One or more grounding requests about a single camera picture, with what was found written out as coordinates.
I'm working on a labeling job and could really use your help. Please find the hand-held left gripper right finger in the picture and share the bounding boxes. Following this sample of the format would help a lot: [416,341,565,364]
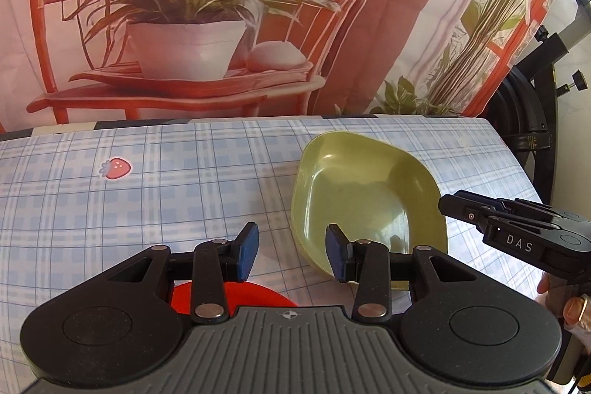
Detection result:
[325,224,479,325]

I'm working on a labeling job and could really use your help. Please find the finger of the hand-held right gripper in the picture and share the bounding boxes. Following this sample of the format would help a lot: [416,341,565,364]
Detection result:
[453,189,564,220]
[438,195,504,234]

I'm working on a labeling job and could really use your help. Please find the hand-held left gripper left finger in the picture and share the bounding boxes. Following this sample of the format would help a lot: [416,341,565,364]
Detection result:
[105,222,260,325]

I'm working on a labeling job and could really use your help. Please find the red plate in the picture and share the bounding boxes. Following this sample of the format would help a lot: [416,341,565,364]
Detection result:
[170,281,301,317]

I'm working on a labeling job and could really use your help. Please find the green bowl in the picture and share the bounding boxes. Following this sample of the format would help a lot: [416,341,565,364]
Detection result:
[291,131,448,291]

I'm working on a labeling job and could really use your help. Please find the person's right hand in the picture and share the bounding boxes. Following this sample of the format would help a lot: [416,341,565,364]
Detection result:
[536,274,591,331]

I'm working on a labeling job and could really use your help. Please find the black exercise bike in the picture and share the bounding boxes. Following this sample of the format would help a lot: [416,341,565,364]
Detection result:
[487,0,591,203]

